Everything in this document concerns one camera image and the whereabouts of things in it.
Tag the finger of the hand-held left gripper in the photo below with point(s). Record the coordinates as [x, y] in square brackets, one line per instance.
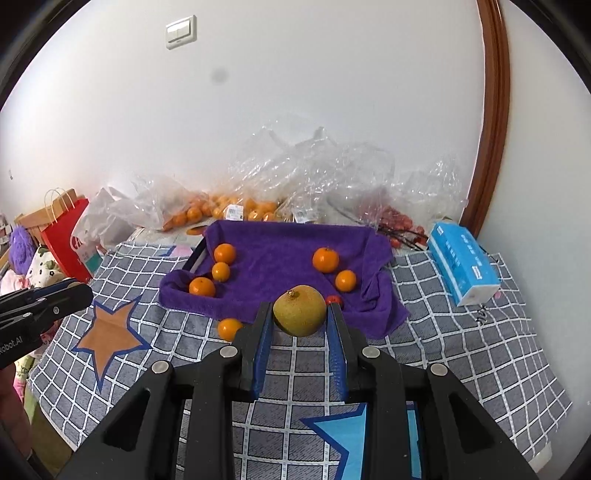
[69, 300]
[27, 295]

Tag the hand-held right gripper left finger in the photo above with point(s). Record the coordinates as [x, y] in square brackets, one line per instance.
[262, 355]

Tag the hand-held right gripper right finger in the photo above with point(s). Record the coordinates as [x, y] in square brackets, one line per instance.
[338, 364]

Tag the yellow-green pear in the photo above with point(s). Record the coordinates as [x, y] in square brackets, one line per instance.
[299, 310]

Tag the small orange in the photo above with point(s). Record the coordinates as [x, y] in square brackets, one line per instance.
[220, 272]
[228, 328]
[225, 254]
[346, 280]

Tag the large orange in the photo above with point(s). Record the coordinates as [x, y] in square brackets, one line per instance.
[202, 287]

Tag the white spotted plush toy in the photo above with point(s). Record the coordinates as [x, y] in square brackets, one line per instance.
[41, 270]

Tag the purple plush toy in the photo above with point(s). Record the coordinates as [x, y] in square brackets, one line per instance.
[21, 249]

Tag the red paper bag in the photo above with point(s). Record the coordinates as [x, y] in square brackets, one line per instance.
[64, 240]

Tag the small red tomato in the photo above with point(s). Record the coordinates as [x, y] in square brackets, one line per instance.
[333, 300]

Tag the purple towel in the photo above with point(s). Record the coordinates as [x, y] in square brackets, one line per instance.
[277, 258]

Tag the orange with green stem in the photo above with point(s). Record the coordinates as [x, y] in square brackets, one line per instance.
[325, 260]

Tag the grey checkered star blanket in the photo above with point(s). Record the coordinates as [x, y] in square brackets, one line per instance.
[461, 346]

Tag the translucent white plastic bag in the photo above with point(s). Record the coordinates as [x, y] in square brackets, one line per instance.
[157, 203]

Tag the pile of bagged oranges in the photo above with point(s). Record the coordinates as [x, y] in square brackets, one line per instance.
[249, 210]

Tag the bagged red cherry tomatoes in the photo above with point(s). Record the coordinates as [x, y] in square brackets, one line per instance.
[399, 221]

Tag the blue tissue pack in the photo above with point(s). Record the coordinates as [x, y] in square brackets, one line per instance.
[464, 263]

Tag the clear crumpled plastic bag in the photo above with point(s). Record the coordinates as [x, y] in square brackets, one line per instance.
[323, 175]

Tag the white light switch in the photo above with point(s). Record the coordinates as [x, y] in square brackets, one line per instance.
[181, 32]

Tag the brown wooden door frame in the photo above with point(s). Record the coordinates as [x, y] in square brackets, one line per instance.
[496, 115]

